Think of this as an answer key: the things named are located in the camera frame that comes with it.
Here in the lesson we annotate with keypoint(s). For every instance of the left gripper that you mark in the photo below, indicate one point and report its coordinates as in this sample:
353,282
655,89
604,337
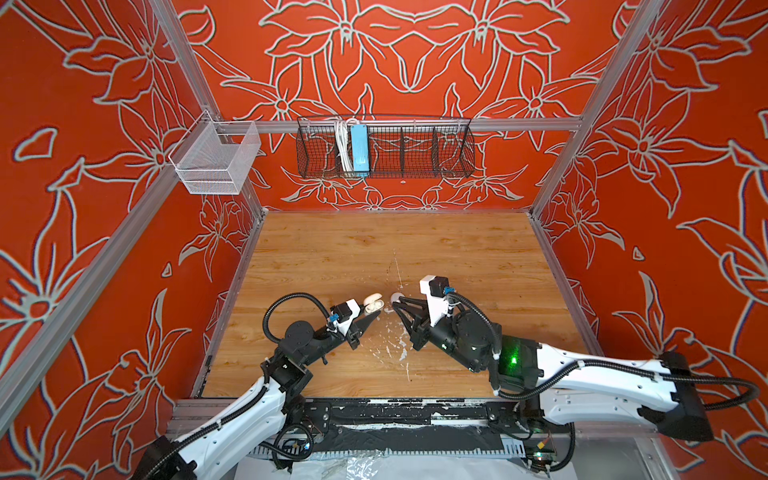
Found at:
358,331

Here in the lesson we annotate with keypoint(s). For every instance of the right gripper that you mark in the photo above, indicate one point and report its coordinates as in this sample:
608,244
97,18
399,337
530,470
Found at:
420,333

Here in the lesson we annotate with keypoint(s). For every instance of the white earbud charging case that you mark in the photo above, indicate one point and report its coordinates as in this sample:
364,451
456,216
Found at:
373,303

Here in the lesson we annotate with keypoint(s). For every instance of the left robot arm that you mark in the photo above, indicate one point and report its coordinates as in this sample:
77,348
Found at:
270,414

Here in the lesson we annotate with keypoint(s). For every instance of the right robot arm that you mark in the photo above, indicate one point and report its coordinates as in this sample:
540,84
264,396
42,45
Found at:
561,387

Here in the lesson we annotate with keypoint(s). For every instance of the blue white box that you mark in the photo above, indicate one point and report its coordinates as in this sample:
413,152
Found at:
360,149

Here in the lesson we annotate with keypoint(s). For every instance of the clear plastic bin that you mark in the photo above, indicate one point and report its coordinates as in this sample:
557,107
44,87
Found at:
215,157

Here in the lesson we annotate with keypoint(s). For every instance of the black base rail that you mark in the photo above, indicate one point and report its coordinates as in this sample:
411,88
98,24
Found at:
416,426

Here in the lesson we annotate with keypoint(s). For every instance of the black wire basket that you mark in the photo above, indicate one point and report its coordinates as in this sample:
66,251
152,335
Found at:
400,147

